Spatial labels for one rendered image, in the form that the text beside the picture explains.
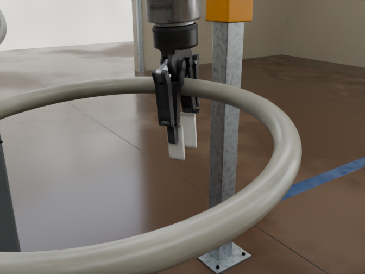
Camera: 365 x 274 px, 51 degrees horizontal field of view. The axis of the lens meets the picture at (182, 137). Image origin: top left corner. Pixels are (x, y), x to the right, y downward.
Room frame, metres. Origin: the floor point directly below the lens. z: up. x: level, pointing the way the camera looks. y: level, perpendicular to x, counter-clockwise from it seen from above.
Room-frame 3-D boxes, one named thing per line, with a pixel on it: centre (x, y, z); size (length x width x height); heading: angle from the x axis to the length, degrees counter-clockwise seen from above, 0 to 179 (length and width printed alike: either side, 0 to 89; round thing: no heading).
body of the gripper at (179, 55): (0.66, 0.01, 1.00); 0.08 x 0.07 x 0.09; 153
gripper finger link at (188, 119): (0.69, -0.01, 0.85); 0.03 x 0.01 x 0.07; 63
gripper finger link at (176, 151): (0.64, 0.01, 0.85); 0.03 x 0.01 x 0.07; 63
